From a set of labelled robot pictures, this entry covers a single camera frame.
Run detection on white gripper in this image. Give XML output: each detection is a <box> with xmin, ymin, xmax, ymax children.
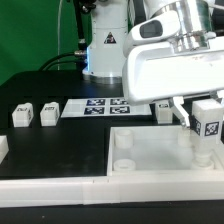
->
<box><xmin>122</xmin><ymin>11</ymin><xmax>224</xmax><ymax>129</ymax></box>

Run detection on white thin cable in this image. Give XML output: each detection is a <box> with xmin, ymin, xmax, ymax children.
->
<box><xmin>57</xmin><ymin>0</ymin><xmax>64</xmax><ymax>71</ymax></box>

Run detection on white sheet with tags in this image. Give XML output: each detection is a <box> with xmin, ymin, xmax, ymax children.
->
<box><xmin>62</xmin><ymin>97</ymin><xmax>152</xmax><ymax>118</ymax></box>

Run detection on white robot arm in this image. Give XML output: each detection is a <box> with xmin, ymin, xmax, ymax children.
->
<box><xmin>83</xmin><ymin>0</ymin><xmax>224</xmax><ymax>127</ymax></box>

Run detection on white square tabletop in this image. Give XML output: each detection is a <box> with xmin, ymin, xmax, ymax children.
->
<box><xmin>107</xmin><ymin>125</ymin><xmax>224</xmax><ymax>176</ymax></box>

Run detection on black cable bundle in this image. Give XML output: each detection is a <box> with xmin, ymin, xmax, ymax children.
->
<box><xmin>38</xmin><ymin>0</ymin><xmax>89</xmax><ymax>72</ymax></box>

